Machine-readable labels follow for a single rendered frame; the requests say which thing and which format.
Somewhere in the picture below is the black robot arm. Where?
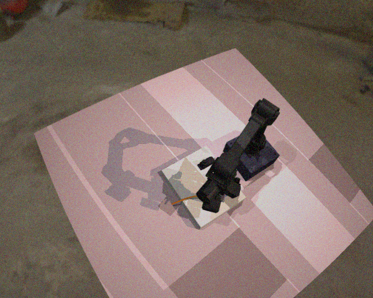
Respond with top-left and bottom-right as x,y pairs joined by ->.
196,98 -> 280,204

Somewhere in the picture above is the white flat deck plate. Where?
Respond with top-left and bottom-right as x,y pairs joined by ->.
161,146 -> 246,230

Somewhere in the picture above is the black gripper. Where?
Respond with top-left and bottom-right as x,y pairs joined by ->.
202,188 -> 225,214

